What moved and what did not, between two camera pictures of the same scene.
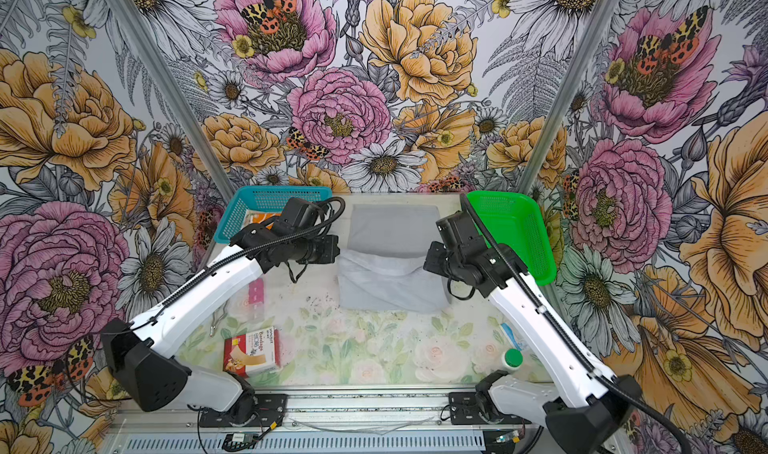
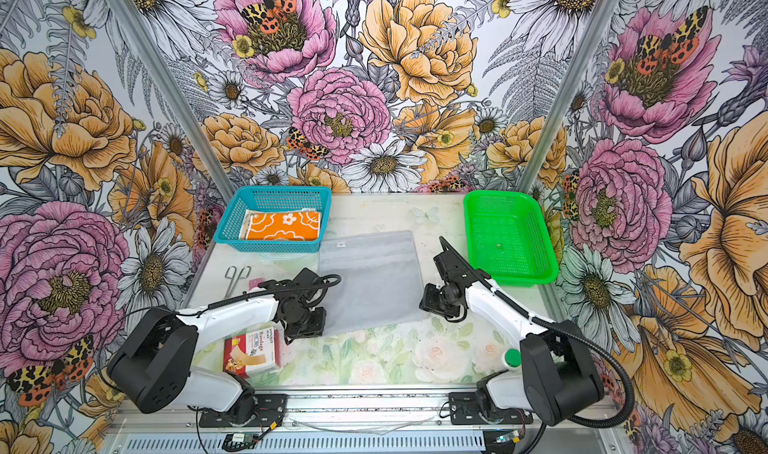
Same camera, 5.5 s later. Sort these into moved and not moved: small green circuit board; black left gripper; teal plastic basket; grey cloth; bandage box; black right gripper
Moved: grey cloth; black left gripper; black right gripper
Not moved: small green circuit board; bandage box; teal plastic basket
